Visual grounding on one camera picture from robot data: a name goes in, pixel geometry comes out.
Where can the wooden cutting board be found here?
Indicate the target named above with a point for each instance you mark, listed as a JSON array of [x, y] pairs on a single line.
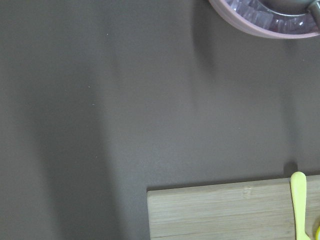
[[252, 210]]

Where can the pink bowl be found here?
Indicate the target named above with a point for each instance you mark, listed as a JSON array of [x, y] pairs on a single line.
[[251, 17]]

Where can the yellow plastic knife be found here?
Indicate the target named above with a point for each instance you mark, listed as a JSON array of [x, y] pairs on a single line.
[[298, 187]]

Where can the metal ice scoop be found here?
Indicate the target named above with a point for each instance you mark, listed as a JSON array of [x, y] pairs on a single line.
[[292, 7]]

